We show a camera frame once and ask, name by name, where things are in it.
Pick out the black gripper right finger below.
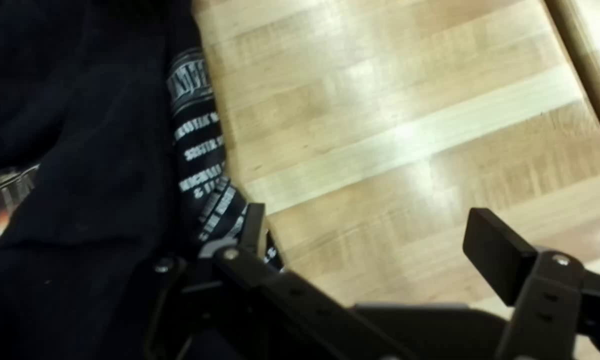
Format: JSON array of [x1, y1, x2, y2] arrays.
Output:
[[463, 209, 600, 360]]

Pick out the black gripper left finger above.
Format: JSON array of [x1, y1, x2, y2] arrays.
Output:
[[97, 205, 409, 360]]

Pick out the black graphic t-shirt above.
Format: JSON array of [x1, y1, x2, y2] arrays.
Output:
[[0, 0, 287, 360]]

